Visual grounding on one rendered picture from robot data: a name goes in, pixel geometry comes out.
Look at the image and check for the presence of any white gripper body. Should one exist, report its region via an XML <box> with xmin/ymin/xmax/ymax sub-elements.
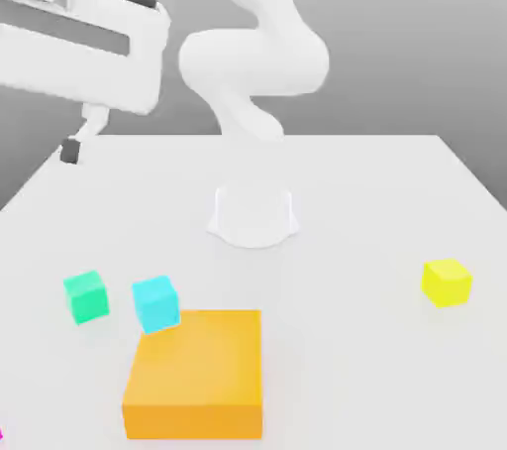
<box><xmin>0</xmin><ymin>0</ymin><xmax>172</xmax><ymax>117</ymax></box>

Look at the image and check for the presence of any small green cube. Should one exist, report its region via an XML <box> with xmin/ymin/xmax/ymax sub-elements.
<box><xmin>61</xmin><ymin>270</ymin><xmax>111</xmax><ymax>327</ymax></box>

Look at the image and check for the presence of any small cyan cube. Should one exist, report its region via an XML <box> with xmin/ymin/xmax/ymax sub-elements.
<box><xmin>131</xmin><ymin>275</ymin><xmax>182</xmax><ymax>336</ymax></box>

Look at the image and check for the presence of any small yellow cube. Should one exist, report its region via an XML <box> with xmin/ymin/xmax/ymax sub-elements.
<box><xmin>420</xmin><ymin>258</ymin><xmax>474</xmax><ymax>309</ymax></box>

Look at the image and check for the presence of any large orange box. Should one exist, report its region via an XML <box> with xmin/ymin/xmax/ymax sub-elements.
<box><xmin>121</xmin><ymin>308</ymin><xmax>264</xmax><ymax>441</ymax></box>

